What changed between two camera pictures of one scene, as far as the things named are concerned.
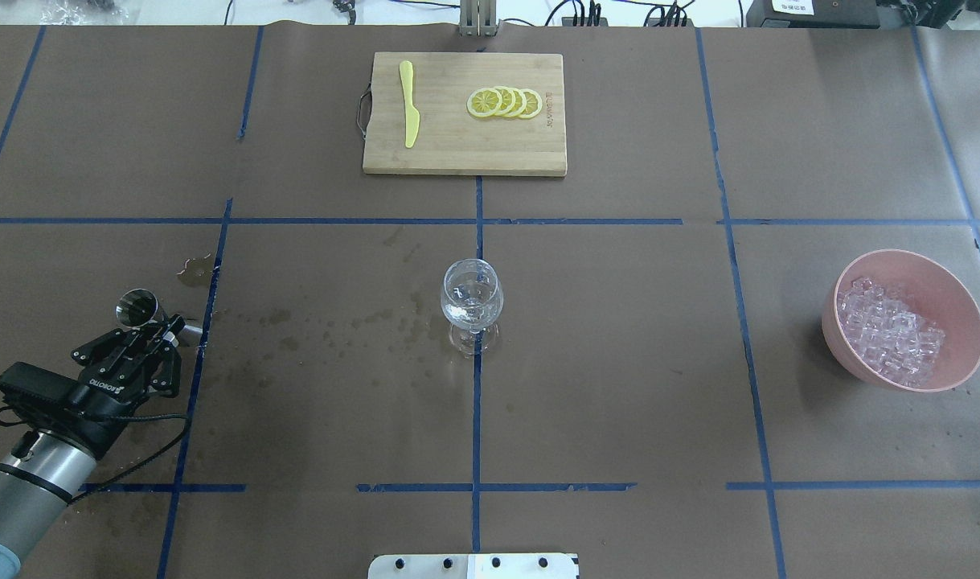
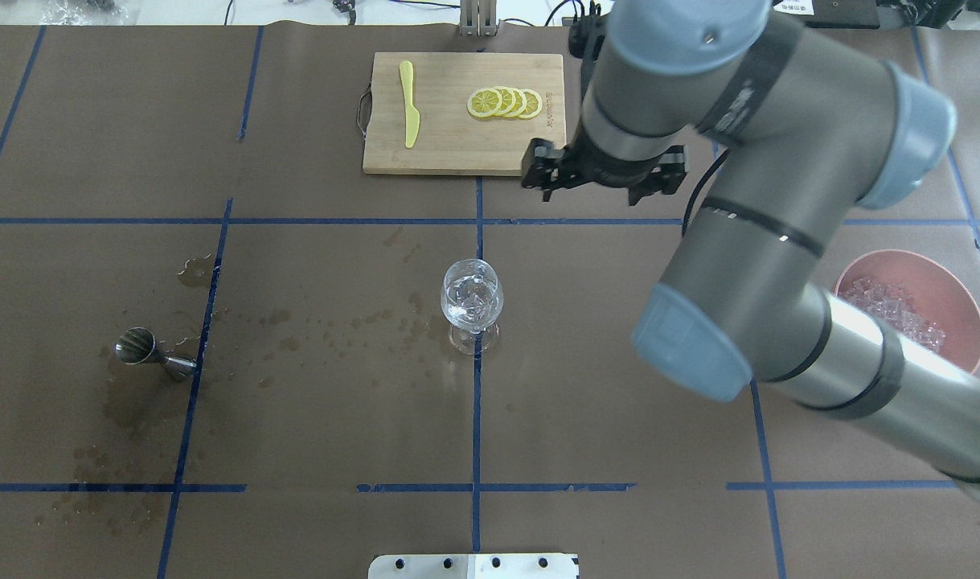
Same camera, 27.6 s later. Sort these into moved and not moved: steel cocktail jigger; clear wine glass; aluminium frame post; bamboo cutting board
Moved: steel cocktail jigger
Not moved: bamboo cutting board; aluminium frame post; clear wine glass
